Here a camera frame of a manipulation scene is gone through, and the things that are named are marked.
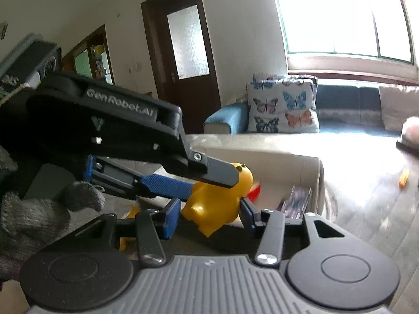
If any purple snack packet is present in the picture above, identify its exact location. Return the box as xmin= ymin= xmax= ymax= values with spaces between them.
xmin=277 ymin=186 xmax=312 ymax=219

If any window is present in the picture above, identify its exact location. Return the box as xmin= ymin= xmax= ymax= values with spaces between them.
xmin=268 ymin=0 xmax=419 ymax=66

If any wooden display shelf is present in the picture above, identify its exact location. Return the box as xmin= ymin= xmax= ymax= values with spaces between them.
xmin=62 ymin=24 xmax=116 ymax=86

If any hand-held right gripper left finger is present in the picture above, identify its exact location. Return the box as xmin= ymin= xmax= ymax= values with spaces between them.
xmin=70 ymin=198 xmax=181 ymax=267

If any grey cardboard box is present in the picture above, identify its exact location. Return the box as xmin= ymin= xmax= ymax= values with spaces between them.
xmin=115 ymin=142 xmax=326 ymax=257

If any dark wooden door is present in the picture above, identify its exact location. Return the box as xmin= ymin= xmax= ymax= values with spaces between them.
xmin=140 ymin=0 xmax=222 ymax=135

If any butterfly print pillow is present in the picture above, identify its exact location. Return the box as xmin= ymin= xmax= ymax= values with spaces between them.
xmin=251 ymin=73 xmax=319 ymax=87
xmin=246 ymin=80 xmax=320 ymax=134

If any blue sofa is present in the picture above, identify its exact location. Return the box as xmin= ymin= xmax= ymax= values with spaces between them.
xmin=203 ymin=84 xmax=419 ymax=135

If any yellow rubber duck toy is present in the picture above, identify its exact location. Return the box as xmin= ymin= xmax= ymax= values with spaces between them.
xmin=180 ymin=161 xmax=255 ymax=239

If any person's left hand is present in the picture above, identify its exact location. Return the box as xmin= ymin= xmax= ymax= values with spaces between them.
xmin=0 ymin=144 xmax=106 ymax=282

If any white sofa cushion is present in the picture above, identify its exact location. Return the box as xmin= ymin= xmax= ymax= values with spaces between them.
xmin=378 ymin=85 xmax=419 ymax=132

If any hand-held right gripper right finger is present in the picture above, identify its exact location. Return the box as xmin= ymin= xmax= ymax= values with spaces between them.
xmin=240 ymin=198 xmax=356 ymax=267

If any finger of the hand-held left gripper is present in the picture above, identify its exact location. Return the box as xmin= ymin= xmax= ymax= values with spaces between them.
xmin=83 ymin=156 xmax=194 ymax=201
xmin=163 ymin=151 xmax=241 ymax=189

